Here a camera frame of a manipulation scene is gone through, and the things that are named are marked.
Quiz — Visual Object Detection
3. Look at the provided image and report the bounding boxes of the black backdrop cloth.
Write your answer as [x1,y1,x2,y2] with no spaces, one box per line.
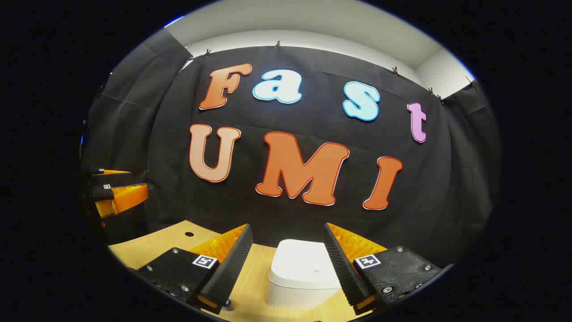
[80,29,503,269]

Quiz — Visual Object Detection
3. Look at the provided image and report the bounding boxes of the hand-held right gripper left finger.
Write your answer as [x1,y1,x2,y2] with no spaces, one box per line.
[134,224,254,314]

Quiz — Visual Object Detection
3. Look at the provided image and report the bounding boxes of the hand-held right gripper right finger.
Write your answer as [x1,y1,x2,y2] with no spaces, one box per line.
[323,222,454,316]

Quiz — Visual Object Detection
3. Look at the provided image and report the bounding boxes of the white desktop garbage bin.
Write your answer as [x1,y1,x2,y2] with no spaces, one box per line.
[267,239,347,310]

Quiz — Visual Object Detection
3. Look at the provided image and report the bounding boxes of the wooden desktop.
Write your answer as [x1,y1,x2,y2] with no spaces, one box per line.
[109,219,374,322]

